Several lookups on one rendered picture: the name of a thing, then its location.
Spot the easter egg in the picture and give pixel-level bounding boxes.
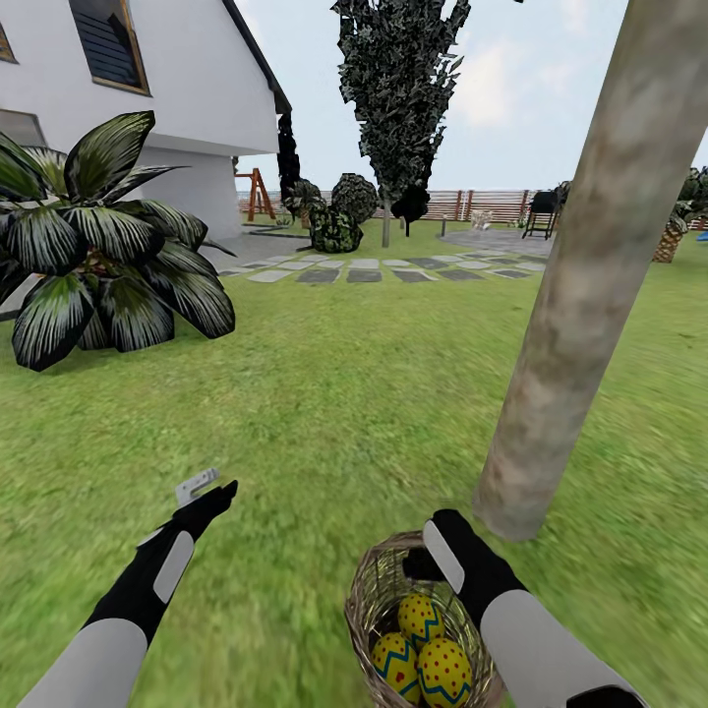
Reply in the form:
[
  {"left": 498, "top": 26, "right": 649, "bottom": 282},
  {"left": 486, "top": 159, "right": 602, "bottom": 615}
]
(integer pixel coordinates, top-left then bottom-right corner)
[
  {"left": 391, "top": 585, "right": 446, "bottom": 653},
  {"left": 417, "top": 637, "right": 472, "bottom": 708},
  {"left": 371, "top": 629, "right": 423, "bottom": 705}
]

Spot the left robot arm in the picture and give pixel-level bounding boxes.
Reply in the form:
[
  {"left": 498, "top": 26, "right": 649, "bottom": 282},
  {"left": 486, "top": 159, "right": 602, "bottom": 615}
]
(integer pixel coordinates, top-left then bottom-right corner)
[{"left": 17, "top": 468, "right": 237, "bottom": 708}]

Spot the wicker basket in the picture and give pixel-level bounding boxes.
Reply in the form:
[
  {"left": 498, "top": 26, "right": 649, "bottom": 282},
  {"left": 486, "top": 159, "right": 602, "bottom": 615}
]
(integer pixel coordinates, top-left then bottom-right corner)
[{"left": 343, "top": 530, "right": 507, "bottom": 708}]

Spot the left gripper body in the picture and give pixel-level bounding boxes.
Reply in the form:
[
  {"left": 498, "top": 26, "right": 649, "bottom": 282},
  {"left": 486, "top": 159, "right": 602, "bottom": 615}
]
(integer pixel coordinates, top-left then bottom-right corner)
[{"left": 173, "top": 487, "right": 230, "bottom": 532}]

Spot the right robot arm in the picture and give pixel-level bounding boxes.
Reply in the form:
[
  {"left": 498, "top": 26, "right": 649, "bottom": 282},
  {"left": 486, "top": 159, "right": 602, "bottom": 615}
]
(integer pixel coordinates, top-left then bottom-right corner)
[{"left": 400, "top": 508, "right": 650, "bottom": 708}]

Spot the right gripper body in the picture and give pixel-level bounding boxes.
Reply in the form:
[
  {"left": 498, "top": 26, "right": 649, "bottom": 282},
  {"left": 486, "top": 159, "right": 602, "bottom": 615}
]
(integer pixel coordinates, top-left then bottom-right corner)
[{"left": 406, "top": 547, "right": 445, "bottom": 583}]

